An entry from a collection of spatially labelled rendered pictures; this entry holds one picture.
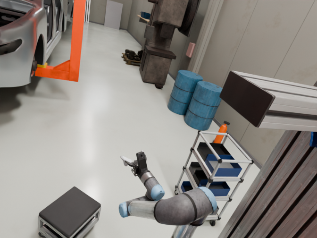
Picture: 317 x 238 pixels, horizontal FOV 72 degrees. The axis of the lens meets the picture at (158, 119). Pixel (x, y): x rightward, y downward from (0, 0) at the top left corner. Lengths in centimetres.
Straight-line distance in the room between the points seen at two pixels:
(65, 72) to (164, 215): 350
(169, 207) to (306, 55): 353
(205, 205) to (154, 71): 558
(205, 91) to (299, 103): 406
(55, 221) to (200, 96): 331
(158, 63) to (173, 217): 561
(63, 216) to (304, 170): 189
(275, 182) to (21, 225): 229
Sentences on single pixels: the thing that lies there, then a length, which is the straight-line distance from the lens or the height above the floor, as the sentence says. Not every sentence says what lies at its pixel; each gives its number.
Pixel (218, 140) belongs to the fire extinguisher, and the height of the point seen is 17.
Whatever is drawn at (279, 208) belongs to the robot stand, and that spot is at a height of 170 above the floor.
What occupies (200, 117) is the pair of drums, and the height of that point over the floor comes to 30.
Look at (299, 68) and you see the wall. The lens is 409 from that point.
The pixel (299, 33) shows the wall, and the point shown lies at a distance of 427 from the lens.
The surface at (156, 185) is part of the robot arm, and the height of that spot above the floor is 125.
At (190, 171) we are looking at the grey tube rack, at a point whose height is 48.
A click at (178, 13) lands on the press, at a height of 197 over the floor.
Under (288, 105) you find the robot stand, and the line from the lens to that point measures 31.
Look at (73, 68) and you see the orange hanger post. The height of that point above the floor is 75.
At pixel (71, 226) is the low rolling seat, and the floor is 34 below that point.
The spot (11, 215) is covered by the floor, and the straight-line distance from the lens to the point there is 266.
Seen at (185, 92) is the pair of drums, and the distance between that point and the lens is 483.
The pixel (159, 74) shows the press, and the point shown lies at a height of 33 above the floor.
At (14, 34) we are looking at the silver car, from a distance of 303.
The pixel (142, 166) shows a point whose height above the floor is 126.
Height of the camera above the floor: 209
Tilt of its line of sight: 27 degrees down
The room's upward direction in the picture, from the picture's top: 17 degrees clockwise
